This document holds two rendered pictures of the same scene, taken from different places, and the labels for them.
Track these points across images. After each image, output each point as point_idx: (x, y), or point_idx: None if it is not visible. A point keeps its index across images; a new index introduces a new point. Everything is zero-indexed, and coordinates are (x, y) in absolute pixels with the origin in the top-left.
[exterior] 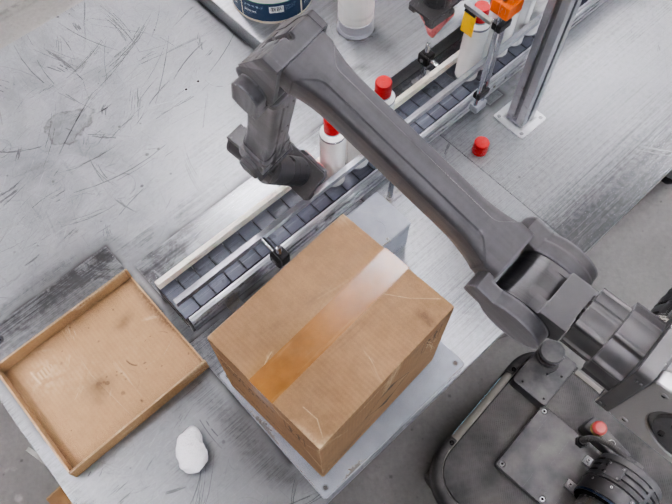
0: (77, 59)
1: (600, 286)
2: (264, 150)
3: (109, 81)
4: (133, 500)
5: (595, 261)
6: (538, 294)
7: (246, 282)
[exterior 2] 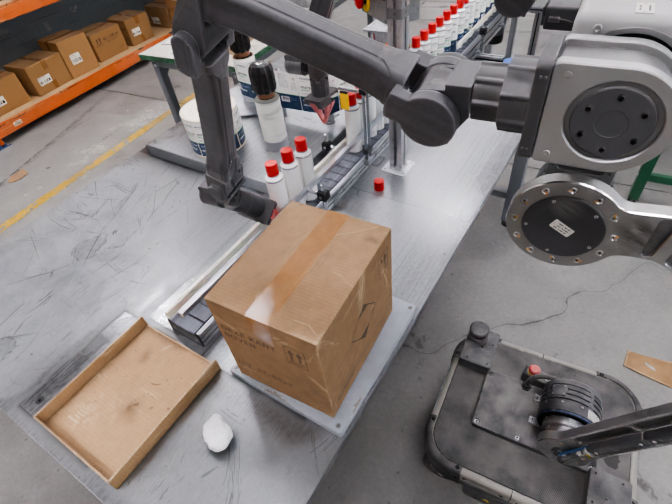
0: (92, 210)
1: (494, 295)
2: (221, 160)
3: (116, 216)
4: (172, 493)
5: (484, 281)
6: (439, 82)
7: None
